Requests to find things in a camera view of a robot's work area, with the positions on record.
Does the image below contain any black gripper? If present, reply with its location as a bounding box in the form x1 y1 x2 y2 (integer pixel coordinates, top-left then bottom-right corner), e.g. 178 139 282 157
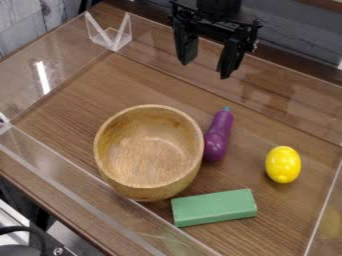
170 0 262 79

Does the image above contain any purple toy eggplant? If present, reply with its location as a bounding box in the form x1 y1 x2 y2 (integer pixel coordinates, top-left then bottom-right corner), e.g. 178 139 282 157
203 106 234 161

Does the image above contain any brown wooden bowl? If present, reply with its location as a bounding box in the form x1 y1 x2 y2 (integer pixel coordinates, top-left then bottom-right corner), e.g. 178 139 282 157
94 104 204 202

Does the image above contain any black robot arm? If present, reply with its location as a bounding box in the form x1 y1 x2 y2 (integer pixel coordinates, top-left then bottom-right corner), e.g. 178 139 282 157
170 0 262 79

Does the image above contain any yellow toy lemon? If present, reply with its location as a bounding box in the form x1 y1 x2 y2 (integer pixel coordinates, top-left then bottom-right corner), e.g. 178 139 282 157
265 146 302 184

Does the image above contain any green rectangular block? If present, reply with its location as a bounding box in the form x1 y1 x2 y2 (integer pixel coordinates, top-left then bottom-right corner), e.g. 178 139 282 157
171 189 258 227

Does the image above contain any clear acrylic corner bracket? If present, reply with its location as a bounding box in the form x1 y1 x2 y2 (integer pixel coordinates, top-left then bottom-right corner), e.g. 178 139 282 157
84 12 132 52

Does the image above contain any clear acrylic tray wall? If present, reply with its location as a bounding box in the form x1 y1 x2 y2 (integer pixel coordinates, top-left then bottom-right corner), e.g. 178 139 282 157
0 117 222 256

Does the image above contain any black metal mount plate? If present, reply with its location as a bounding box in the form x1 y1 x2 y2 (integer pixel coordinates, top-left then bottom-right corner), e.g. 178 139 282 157
44 234 78 256

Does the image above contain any black cable lower left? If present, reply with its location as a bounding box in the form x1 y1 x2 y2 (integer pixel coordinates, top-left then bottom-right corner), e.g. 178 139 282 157
0 225 48 256

